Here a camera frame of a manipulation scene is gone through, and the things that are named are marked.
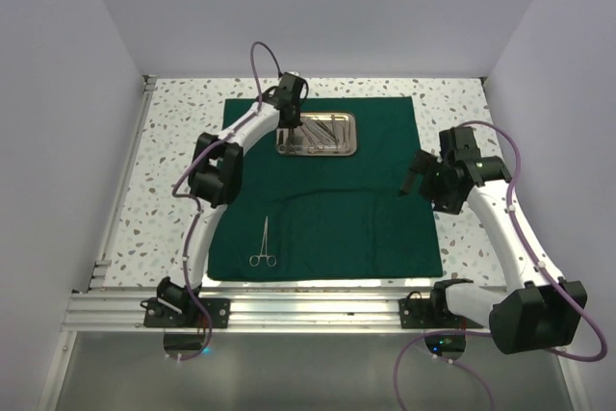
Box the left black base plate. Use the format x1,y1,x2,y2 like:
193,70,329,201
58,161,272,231
140,297,230,329

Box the steel surgical instruments pile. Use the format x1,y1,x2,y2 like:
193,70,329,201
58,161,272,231
278,115,350,153

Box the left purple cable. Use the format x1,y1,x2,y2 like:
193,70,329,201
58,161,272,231
166,41,290,362

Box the aluminium rail frame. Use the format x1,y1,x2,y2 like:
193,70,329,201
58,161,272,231
38,74,591,411

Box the steel forceps with ring handles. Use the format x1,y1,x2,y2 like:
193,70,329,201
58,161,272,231
248,217,277,268

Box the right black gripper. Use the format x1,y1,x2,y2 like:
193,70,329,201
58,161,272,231
399,148,463,216

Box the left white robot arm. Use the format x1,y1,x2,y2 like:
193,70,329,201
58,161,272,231
157,72,309,327

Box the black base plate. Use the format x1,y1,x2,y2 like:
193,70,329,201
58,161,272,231
398,297,481,329
140,297,230,329

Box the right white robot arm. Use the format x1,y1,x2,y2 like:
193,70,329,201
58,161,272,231
399,126,587,354

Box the green surgical cloth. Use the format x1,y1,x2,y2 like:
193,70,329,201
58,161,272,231
207,97,443,282

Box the stainless steel instrument tray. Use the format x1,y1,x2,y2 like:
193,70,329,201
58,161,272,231
274,111,358,157

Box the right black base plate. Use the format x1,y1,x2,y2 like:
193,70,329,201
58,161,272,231
398,297,481,329

